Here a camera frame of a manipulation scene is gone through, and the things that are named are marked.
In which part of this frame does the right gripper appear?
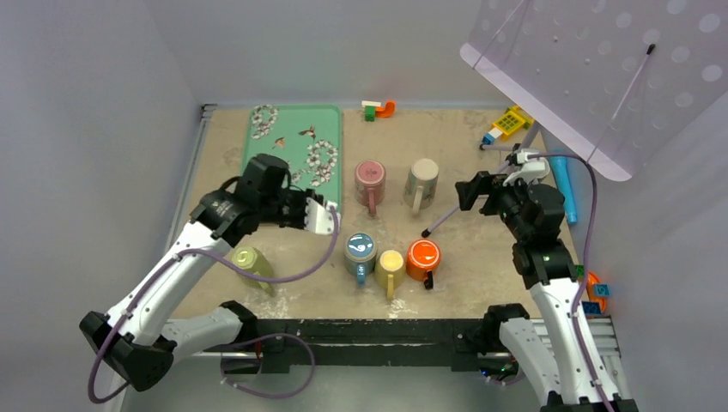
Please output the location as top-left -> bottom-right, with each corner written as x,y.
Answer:
455,171 -> 533,241

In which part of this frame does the light green mug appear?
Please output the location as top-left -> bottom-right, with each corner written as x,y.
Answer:
231,245 -> 276,296

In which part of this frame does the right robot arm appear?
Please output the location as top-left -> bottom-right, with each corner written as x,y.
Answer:
455,172 -> 638,411

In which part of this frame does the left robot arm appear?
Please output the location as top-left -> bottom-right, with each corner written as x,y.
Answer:
79,154 -> 340,403

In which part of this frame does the beige floral mug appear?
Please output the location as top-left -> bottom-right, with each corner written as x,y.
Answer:
403,158 -> 440,215

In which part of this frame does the orange mug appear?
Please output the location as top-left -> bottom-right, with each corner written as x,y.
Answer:
405,239 -> 441,290

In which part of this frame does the pink mug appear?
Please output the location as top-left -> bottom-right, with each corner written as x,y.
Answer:
355,160 -> 386,217

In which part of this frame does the yellow mug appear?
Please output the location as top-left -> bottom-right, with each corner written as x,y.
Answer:
374,250 -> 407,301

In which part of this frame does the blue mug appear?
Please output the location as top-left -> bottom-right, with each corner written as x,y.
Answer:
344,232 -> 378,288

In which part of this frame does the tripod stand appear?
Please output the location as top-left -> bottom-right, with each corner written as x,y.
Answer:
421,122 -> 542,239

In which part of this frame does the green floral tray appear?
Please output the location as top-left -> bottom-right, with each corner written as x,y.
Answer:
240,104 -> 343,205

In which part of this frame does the blue cylinder toy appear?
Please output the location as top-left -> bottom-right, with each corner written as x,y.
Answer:
549,156 -> 578,226

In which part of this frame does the orange green block toy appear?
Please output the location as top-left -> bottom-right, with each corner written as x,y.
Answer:
361,100 -> 396,122

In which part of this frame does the perforated white panel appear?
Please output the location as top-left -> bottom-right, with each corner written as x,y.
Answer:
460,0 -> 727,181

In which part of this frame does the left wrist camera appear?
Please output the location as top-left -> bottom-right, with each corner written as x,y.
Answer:
304,197 -> 341,235

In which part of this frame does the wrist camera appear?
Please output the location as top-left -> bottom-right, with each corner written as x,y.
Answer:
304,197 -> 341,235
502,148 -> 551,186

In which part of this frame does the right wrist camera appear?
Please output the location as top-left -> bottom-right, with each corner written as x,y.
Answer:
502,148 -> 551,186

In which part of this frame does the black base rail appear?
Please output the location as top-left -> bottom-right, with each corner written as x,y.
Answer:
218,318 -> 538,377

